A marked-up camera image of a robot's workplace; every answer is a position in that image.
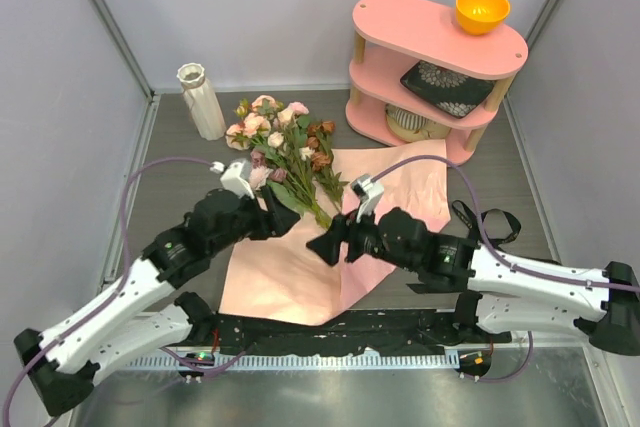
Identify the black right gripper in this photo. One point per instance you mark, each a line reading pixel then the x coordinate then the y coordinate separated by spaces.
pixel 327 246

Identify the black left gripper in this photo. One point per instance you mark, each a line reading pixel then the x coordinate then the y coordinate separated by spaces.
pixel 280 218

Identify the pink artificial flower bouquet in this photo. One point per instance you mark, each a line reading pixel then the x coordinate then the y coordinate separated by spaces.
pixel 291 153

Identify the black ribbon with gold lettering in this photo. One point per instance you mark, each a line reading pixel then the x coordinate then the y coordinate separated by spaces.
pixel 501 227

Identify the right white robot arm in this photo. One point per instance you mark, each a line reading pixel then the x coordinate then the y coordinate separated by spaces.
pixel 496 292

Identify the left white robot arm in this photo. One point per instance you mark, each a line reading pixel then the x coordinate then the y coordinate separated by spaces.
pixel 66 362

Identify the white ribbed ceramic vase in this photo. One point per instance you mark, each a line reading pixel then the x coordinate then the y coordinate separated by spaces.
pixel 202 102

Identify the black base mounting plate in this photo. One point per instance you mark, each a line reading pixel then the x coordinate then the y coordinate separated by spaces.
pixel 402 332

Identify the striped ceramic bowl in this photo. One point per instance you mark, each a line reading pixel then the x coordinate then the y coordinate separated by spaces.
pixel 411 127

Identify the pink three-tier shelf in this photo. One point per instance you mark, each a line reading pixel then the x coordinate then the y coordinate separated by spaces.
pixel 391 36

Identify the black floral square plate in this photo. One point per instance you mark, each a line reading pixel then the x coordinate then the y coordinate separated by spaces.
pixel 449 91

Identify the orange plastic bowl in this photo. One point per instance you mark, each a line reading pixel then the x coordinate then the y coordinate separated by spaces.
pixel 479 17

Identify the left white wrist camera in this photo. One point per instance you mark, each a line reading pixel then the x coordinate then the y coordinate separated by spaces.
pixel 234 176

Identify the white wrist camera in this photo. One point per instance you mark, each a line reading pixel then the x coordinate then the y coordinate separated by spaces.
pixel 369 192
pixel 234 176

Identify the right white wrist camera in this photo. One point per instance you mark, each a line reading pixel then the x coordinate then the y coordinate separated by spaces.
pixel 369 192

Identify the white perforated cable duct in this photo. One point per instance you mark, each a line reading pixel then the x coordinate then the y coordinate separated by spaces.
pixel 369 360

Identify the aluminium frame rail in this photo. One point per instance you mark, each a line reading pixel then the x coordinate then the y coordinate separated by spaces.
pixel 557 336

